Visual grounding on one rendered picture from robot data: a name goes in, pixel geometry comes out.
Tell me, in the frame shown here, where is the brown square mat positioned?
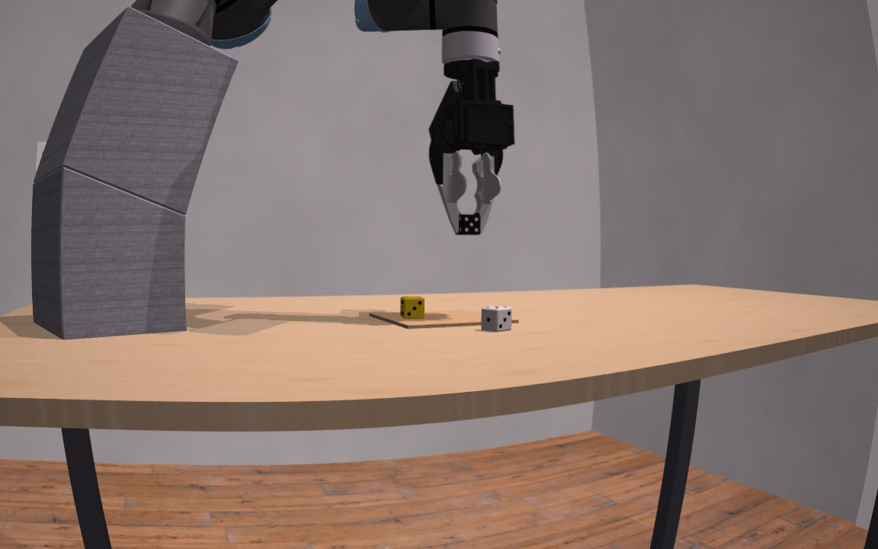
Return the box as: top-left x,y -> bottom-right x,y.
369,310 -> 482,329

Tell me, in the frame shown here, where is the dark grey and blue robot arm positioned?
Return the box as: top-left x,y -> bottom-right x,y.
131,0 -> 501,138

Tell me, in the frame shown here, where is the grey die with black pips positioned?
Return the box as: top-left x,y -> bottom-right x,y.
481,307 -> 512,332

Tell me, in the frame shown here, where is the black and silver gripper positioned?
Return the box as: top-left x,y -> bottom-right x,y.
429,59 -> 514,233

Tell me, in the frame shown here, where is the yellow die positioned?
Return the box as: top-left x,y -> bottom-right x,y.
400,297 -> 425,319

